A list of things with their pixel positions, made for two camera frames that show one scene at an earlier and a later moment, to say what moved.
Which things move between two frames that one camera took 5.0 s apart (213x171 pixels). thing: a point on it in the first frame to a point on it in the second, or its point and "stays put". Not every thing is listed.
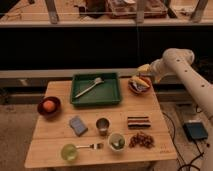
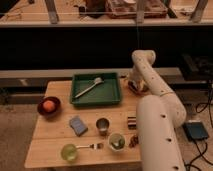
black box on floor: x=195 y=130 stays put
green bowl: x=69 y=152 stays put
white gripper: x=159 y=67 to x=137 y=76
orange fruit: x=48 y=105 stays put
